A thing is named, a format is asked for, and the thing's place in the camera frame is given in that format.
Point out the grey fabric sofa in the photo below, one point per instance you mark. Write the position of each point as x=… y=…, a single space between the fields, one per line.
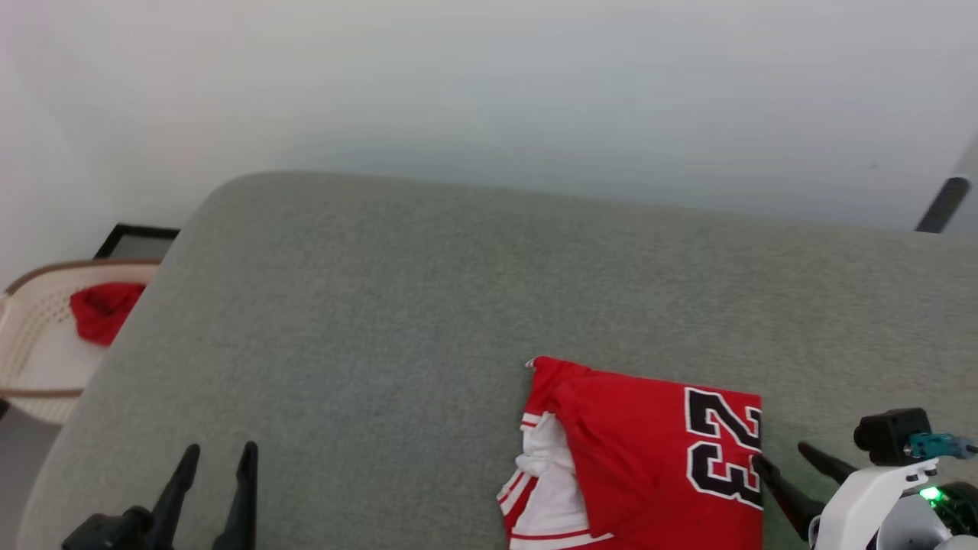
x=420 y=321

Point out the red basketball jersey number 23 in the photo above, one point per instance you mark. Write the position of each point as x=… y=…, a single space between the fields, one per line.
x=634 y=451

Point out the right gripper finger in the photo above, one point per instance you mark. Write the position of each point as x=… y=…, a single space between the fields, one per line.
x=829 y=464
x=791 y=500

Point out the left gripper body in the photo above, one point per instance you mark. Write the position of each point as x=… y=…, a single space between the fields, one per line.
x=107 y=531

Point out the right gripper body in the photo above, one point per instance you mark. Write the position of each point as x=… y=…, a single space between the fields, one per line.
x=859 y=504

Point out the cream perforated laundry basket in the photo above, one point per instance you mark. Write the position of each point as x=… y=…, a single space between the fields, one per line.
x=42 y=367

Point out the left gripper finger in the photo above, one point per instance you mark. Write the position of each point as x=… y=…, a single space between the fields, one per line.
x=241 y=504
x=177 y=496

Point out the crumpled red cloth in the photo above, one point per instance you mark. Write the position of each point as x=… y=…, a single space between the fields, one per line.
x=103 y=309

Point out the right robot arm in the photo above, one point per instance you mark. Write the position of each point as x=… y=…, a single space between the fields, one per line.
x=932 y=519

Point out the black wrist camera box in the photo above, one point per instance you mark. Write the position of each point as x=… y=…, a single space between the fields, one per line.
x=890 y=435

